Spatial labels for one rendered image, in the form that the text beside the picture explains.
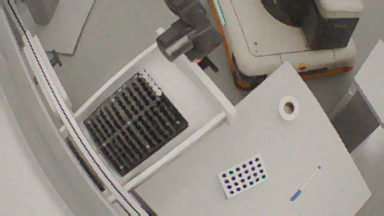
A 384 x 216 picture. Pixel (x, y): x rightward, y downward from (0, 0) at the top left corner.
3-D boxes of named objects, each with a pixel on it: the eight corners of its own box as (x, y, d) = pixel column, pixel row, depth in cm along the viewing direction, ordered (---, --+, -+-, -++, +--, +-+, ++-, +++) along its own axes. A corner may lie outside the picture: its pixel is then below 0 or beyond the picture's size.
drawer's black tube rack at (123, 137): (144, 75, 164) (143, 67, 158) (189, 129, 161) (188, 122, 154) (86, 127, 161) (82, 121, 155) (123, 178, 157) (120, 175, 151)
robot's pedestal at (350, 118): (348, 87, 250) (379, 35, 177) (375, 128, 244) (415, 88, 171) (318, 128, 245) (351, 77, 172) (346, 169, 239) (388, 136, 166)
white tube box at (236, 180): (258, 155, 166) (260, 152, 162) (267, 180, 164) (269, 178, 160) (216, 175, 165) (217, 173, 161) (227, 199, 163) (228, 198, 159)
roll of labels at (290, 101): (288, 128, 168) (290, 125, 164) (272, 113, 169) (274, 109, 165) (301, 110, 169) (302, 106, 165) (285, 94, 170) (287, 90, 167)
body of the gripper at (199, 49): (174, 45, 152) (172, 35, 145) (207, 23, 153) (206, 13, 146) (191, 64, 150) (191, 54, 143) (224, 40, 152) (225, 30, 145)
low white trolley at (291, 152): (266, 121, 247) (287, 59, 173) (329, 212, 234) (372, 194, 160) (152, 208, 238) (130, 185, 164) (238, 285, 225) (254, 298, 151)
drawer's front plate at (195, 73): (162, 39, 169) (161, 26, 158) (235, 123, 163) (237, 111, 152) (157, 43, 168) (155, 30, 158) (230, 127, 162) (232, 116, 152)
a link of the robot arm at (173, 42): (203, 8, 133) (183, -3, 139) (160, 35, 131) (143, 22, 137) (220, 41, 142) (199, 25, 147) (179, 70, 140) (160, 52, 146)
